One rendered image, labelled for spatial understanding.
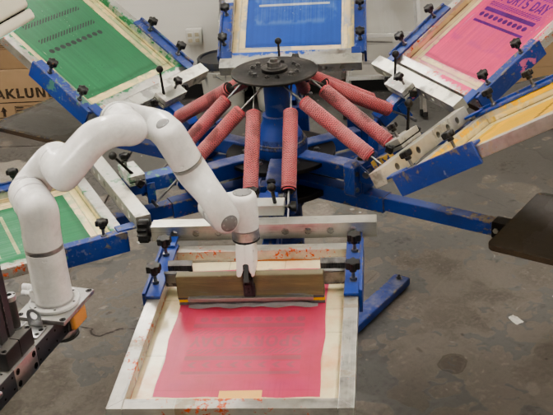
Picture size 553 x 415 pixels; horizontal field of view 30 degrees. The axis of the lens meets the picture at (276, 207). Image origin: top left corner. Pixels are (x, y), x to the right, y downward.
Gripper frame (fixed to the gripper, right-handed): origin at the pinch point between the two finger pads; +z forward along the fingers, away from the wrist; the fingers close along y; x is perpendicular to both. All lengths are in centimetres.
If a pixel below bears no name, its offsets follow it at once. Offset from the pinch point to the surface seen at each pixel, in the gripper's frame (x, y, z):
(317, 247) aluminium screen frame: 17.1, -24.9, 1.6
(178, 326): -18.6, 11.0, 5.8
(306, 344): 16.5, 20.4, 5.5
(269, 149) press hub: -2, -85, -5
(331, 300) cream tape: 22.0, -0.7, 5.3
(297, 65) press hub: 8, -95, -31
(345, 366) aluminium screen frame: 27.0, 35.3, 1.9
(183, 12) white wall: -95, -422, 39
